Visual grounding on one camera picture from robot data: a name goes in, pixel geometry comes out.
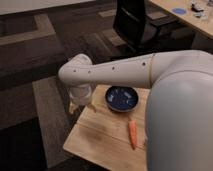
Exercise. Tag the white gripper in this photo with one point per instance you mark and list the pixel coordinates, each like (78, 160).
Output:
(80, 95)

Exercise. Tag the dark blue ceramic bowl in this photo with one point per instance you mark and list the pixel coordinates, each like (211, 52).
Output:
(121, 99)

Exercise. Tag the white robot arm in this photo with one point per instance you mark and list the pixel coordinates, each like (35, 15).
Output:
(179, 108)

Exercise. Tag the orange carrot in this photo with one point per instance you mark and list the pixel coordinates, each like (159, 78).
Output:
(133, 133)

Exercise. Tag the black office chair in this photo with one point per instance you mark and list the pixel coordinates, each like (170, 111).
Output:
(134, 25)

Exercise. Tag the blue round disc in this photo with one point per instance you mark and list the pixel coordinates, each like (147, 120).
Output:
(179, 11)

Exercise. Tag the wooden desk in background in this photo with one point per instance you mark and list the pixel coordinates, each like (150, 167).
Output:
(203, 26)

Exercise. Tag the small clutter on desk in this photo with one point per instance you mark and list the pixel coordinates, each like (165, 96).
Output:
(201, 10)

